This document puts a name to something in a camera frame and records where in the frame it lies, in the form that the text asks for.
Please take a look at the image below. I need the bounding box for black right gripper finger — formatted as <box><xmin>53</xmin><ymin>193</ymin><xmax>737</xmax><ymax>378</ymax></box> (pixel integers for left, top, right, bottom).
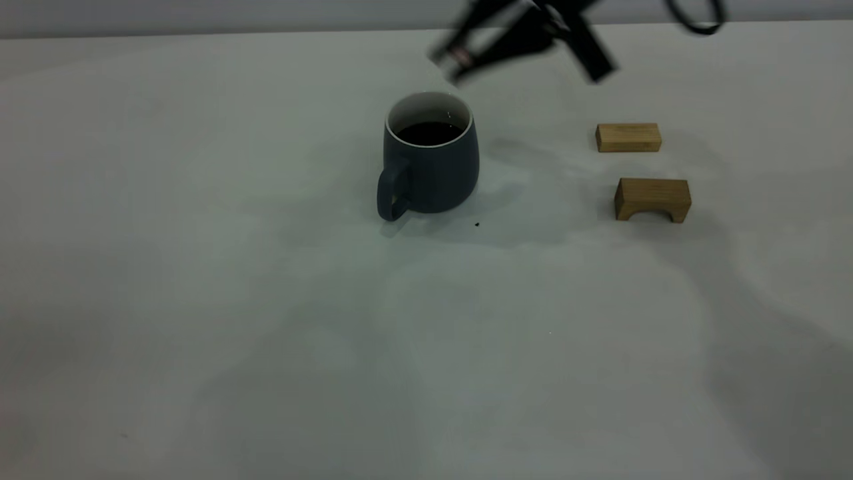
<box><xmin>450</xmin><ymin>30</ymin><xmax>557</xmax><ymax>84</ymax></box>
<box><xmin>430</xmin><ymin>0</ymin><xmax>530</xmax><ymax>64</ymax></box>

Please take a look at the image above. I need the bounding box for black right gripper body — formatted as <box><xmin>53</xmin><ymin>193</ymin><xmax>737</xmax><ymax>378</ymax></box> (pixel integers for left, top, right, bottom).
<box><xmin>516</xmin><ymin>0</ymin><xmax>590</xmax><ymax>42</ymax></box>

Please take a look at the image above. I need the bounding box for dark grey ceramic mug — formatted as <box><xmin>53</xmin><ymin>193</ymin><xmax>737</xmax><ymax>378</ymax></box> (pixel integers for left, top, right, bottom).
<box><xmin>377</xmin><ymin>91</ymin><xmax>480</xmax><ymax>222</ymax></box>

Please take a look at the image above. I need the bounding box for flat rectangular wooden block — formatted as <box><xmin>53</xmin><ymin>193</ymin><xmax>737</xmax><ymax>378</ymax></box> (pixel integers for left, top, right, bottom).
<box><xmin>595</xmin><ymin>123</ymin><xmax>662</xmax><ymax>153</ymax></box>

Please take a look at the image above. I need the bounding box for arched wooden block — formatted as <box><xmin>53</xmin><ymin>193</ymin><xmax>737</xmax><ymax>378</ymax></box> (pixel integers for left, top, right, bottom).
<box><xmin>614</xmin><ymin>178</ymin><xmax>692</xmax><ymax>224</ymax></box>

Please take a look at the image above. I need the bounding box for black looped right cable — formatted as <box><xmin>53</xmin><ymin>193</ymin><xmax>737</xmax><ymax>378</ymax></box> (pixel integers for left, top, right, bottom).
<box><xmin>665</xmin><ymin>0</ymin><xmax>727</xmax><ymax>36</ymax></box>

